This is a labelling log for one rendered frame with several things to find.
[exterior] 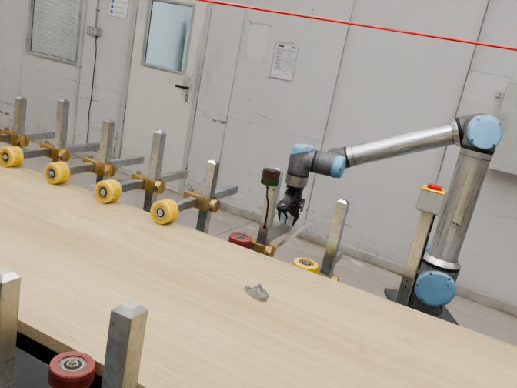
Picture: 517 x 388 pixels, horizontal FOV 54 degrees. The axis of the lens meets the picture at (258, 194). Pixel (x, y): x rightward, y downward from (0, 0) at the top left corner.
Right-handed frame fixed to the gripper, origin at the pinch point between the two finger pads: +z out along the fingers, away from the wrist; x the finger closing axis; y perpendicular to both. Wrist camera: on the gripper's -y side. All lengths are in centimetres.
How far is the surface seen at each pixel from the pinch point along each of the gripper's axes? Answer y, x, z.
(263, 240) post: -33.2, -5.4, -7.7
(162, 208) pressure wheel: -54, 24, -16
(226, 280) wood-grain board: -74, -14, -11
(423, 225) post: -31, -56, -29
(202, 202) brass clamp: -34.0, 20.8, -14.1
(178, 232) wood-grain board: -55, 16, -10
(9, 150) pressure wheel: -56, 97, -18
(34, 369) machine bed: -121, 5, 0
